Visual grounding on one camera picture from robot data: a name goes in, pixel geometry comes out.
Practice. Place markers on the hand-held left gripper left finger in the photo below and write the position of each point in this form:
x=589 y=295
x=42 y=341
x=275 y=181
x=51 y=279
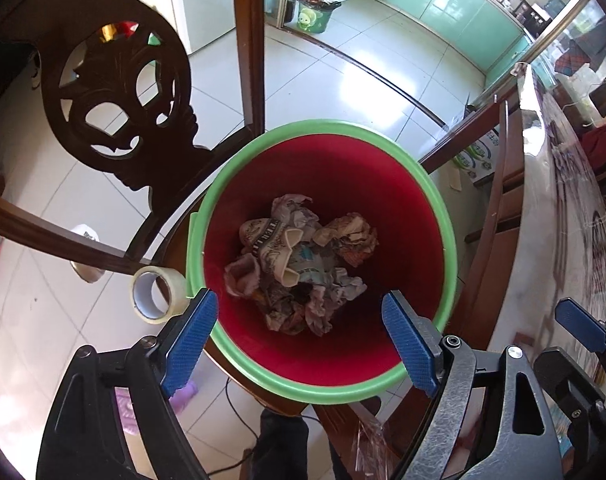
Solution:
x=190 y=347

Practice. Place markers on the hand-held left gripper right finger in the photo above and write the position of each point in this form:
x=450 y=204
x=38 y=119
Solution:
x=408 y=350

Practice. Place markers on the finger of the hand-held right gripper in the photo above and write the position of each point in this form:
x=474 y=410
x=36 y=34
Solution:
x=580 y=330
x=568 y=375

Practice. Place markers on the pile of paper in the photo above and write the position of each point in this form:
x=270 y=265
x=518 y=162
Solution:
x=303 y=260

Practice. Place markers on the red bin with green rim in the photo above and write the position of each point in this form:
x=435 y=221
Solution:
x=333 y=170

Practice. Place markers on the green cartoon trash bin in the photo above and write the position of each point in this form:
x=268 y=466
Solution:
x=313 y=17

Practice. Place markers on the purple plastic stool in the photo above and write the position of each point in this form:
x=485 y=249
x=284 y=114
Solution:
x=185 y=395

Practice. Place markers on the clear tape roll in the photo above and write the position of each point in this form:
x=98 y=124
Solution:
x=177 y=292

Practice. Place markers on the clear plastic wrap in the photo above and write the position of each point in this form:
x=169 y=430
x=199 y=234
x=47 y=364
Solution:
x=373 y=440

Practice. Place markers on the patterned tablecloth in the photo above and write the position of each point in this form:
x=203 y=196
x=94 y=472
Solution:
x=568 y=200

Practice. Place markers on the person's leg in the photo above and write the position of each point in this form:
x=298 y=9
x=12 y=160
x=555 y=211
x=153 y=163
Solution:
x=283 y=440

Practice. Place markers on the wooden dining table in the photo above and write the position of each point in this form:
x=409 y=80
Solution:
x=503 y=200

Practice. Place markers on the small white container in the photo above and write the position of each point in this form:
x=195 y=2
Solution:
x=85 y=235

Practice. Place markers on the red cloth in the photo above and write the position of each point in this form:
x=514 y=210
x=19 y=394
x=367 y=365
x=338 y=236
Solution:
x=605 y=140

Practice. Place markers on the green and white carton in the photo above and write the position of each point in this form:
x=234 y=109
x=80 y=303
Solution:
x=478 y=155

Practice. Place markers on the carved wooden chair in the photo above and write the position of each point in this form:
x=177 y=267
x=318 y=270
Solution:
x=173 y=125

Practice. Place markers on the white refrigerator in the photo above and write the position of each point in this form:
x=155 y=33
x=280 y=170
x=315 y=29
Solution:
x=203 y=5

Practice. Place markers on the teal kitchen cabinets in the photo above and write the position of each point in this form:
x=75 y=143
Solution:
x=433 y=0

